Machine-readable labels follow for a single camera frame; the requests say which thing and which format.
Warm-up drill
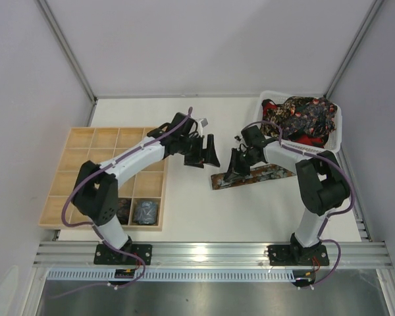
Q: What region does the aluminium frame rail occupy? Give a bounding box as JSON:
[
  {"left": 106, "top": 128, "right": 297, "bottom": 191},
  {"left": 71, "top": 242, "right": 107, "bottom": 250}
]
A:
[{"left": 34, "top": 241, "right": 393, "bottom": 269}]

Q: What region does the orange grey patterned tie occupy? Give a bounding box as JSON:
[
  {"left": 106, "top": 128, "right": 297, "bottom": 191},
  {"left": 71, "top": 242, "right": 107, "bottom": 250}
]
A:
[{"left": 211, "top": 164, "right": 295, "bottom": 190}]

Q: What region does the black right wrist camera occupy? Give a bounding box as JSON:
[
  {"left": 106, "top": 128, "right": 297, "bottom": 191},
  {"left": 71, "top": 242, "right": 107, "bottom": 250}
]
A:
[{"left": 241, "top": 125, "right": 266, "bottom": 147}]

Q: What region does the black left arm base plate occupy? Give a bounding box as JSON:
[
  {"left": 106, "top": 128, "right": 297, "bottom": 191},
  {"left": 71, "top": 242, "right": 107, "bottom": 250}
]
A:
[{"left": 93, "top": 244, "right": 153, "bottom": 265}]

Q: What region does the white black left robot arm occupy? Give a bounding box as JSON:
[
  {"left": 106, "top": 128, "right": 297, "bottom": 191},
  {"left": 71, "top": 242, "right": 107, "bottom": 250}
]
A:
[{"left": 66, "top": 113, "right": 221, "bottom": 253}]

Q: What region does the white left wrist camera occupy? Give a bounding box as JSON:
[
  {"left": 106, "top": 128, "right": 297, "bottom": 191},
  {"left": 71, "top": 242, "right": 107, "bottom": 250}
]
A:
[{"left": 196, "top": 118, "right": 208, "bottom": 129}]

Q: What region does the slotted grey cable duct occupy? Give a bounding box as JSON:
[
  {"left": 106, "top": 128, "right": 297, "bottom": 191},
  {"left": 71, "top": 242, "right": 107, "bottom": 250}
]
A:
[{"left": 47, "top": 268, "right": 296, "bottom": 282}]

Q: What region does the wooden grid organizer tray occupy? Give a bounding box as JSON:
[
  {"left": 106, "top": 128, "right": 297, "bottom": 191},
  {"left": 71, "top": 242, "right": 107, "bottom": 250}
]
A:
[{"left": 38, "top": 127, "right": 168, "bottom": 231}]

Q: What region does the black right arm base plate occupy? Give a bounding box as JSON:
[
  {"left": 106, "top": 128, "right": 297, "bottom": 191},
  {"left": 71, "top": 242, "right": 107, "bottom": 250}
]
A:
[{"left": 267, "top": 243, "right": 330, "bottom": 267}]

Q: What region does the rolled grey leaf-pattern tie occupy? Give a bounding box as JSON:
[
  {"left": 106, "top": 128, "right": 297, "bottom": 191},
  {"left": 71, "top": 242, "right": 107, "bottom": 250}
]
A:
[{"left": 133, "top": 200, "right": 158, "bottom": 225}]

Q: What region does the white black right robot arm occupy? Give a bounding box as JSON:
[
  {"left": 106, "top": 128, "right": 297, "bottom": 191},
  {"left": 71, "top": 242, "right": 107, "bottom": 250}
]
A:
[{"left": 224, "top": 140, "right": 354, "bottom": 249}]

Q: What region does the white plastic basket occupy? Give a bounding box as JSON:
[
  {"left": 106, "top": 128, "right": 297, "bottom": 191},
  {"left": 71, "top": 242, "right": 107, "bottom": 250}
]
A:
[{"left": 252, "top": 91, "right": 342, "bottom": 153}]

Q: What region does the pile of dark floral ties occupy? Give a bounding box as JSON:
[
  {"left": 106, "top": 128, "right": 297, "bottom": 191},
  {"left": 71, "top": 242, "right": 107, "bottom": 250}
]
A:
[{"left": 261, "top": 96, "right": 338, "bottom": 148}]

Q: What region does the rolled dark floral tie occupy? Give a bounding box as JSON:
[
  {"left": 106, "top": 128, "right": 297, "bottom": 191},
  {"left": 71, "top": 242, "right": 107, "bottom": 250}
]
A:
[{"left": 117, "top": 198, "right": 132, "bottom": 225}]

